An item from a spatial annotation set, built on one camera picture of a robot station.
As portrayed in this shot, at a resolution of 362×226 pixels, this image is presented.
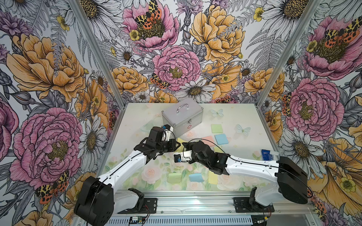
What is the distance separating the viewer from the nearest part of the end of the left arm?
603 millimetres

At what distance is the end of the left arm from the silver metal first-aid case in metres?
0.20

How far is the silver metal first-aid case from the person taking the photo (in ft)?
3.09
